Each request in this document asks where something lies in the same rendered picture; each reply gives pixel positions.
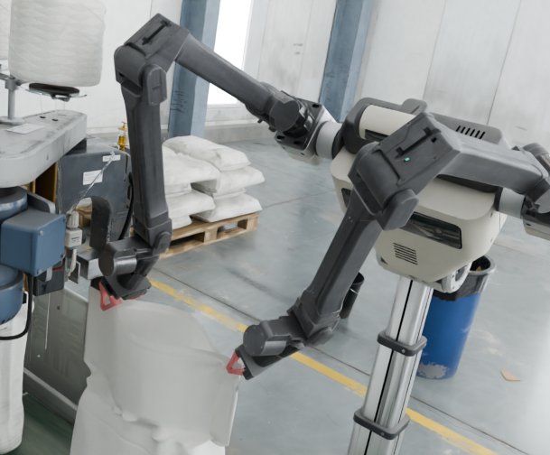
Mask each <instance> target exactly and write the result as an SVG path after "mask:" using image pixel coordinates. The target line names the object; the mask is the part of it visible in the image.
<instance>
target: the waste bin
mask: <svg viewBox="0 0 550 455"><path fill-rule="evenodd" d="M479 266H480V268H481V270H482V271H476V269H477V268H478V267H479ZM495 270H496V264H495V263H494V261H493V260H492V259H491V258H490V257H489V256H487V255H486V254H485V255H483V256H481V257H479V258H478V259H476V260H474V261H472V263H471V268H470V271H469V272H468V274H467V276H466V278H465V280H464V281H463V283H462V285H461V287H460V288H459V289H458V290H456V291H455V292H440V291H438V290H435V289H433V294H432V298H431V301H430V304H429V308H428V312H427V315H426V318H425V322H424V327H423V331H422V336H424V337H426V339H427V341H426V346H425V347H424V348H423V349H422V353H421V357H420V360H419V363H418V367H417V370H416V373H415V375H416V376H420V377H423V378H429V379H445V378H449V377H451V376H453V375H454V374H455V373H456V371H457V369H458V365H459V363H460V360H461V355H462V352H463V350H464V347H465V344H466V341H467V338H468V336H469V333H470V330H471V325H472V323H473V320H474V317H475V314H476V311H477V309H478V306H479V303H480V297H481V295H482V293H483V292H484V291H485V288H486V286H487V283H488V280H489V276H490V275H491V274H493V273H494V272H495Z"/></svg>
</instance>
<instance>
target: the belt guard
mask: <svg viewBox="0 0 550 455"><path fill-rule="evenodd" d="M40 116H46V118H40ZM21 118H22V119H23V120H24V123H25V124H26V123H27V124H32V125H41V126H45V127H43V128H40V129H37V130H34V131H31V132H29V133H26V134H19V133H15V132H9V131H5V130H6V129H9V128H12V127H16V126H18V125H4V124H0V188H6V187H14V186H19V185H24V184H26V183H29V182H31V181H33V180H35V179H36V178H37V177H38V176H39V175H41V174H42V173H43V172H44V171H46V170H47V169H48V168H49V167H50V166H52V165H53V164H54V163H55V162H57V161H58V160H59V159H60V158H61V157H62V156H63V155H64V154H65V153H67V152H68V151H69V150H70V149H71V148H73V147H74V146H75V145H76V144H78V143H79V142H80V141H81V140H82V139H83V138H85V137H86V131H87V118H88V116H87V115H86V114H84V113H82V112H79V111H75V110H68V109H56V119H59V121H53V120H52V119H53V118H55V109H54V110H50V111H46V112H42V113H37V114H33V115H28V116H21Z"/></svg>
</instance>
